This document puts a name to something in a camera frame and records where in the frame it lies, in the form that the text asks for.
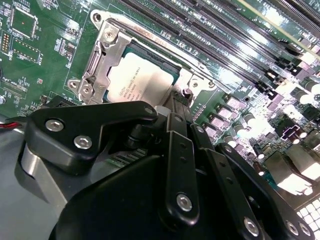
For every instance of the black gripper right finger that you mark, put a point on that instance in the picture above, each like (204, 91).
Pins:
(220, 172)

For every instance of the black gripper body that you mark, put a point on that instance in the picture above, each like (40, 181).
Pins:
(120, 205)

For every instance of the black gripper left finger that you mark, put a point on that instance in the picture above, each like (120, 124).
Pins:
(75, 130)

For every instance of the metal socket cover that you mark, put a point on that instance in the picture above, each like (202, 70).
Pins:
(112, 57)

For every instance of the silver CPU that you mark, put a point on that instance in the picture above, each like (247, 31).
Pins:
(140, 80)

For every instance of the metal locking lever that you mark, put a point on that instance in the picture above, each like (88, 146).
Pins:
(205, 72)

